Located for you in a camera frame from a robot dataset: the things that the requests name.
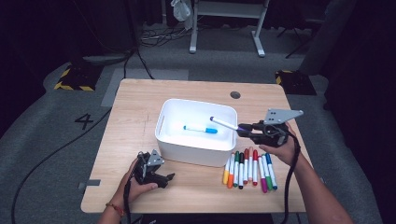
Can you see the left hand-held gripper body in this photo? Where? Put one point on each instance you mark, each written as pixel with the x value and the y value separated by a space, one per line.
pixel 146 175

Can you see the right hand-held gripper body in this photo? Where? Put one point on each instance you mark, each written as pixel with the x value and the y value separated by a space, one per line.
pixel 274 135

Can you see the purple marker pen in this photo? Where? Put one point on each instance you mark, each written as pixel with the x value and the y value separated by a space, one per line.
pixel 224 123

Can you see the peach marker pen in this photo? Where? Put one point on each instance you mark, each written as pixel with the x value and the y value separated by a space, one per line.
pixel 250 166

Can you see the white plastic storage bin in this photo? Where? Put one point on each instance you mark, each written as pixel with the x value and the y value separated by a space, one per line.
pixel 193 152

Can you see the brown marker pen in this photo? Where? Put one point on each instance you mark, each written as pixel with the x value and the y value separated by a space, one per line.
pixel 246 169

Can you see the light green marker pen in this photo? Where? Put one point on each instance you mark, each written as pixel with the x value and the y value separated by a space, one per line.
pixel 267 174

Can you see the magenta marker pen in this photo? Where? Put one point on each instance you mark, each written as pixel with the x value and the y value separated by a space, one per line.
pixel 263 177

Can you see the light blue marker pen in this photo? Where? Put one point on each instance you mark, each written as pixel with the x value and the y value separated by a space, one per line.
pixel 200 129

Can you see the person's right hand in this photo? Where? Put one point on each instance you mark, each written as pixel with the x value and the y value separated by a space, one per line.
pixel 288 152

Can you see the person's left hand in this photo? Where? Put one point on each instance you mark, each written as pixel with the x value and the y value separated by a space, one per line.
pixel 130 193

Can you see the orange marker pen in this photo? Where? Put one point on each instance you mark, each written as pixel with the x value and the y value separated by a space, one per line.
pixel 231 174

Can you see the yellow marker pen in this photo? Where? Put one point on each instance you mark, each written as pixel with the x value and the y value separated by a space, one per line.
pixel 226 174

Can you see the person's dark clothing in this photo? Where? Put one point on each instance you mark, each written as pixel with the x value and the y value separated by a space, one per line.
pixel 205 218

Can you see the grey tape strip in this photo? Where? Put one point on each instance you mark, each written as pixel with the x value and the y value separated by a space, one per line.
pixel 90 183

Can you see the black yellow striped floor plate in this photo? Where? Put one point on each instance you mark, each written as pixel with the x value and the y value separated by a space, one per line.
pixel 79 77
pixel 295 82

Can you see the black tripod stand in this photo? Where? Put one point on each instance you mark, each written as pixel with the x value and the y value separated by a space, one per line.
pixel 295 40

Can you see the grey curtain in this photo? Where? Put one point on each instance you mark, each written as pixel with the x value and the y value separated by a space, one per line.
pixel 330 34

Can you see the white plastic bag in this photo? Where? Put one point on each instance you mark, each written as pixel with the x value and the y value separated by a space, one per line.
pixel 181 11

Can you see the white metal desk frame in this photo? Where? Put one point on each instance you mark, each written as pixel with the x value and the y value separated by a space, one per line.
pixel 229 9

